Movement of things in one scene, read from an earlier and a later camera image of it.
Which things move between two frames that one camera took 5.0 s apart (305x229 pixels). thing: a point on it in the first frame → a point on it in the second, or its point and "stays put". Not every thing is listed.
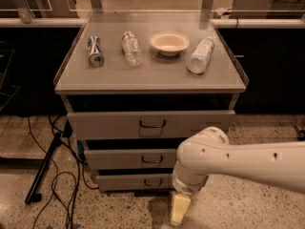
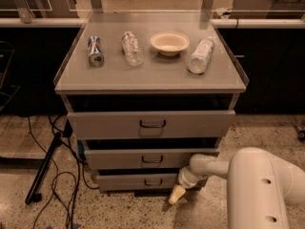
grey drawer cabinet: [136, 85] stays put
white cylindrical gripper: [183, 187] → [185, 179]
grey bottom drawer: [131, 182] stays put
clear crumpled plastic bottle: [132, 51] stays put
